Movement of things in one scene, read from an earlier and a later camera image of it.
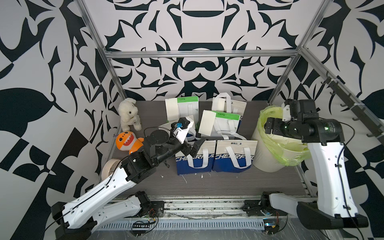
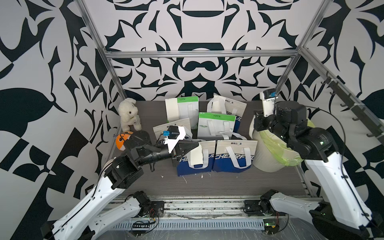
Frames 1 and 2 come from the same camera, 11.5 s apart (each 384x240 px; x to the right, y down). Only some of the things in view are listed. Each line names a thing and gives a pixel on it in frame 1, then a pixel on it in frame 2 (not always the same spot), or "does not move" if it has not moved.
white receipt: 207,122 → 196,156
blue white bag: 191,135 → 158,130
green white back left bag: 189,106 does not move
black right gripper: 276,129 → 259,125
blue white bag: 201,161 does not move
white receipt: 172,109 does not move
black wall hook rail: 361,114 does not move
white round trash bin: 271,152 does not move
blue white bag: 234,155 does not move
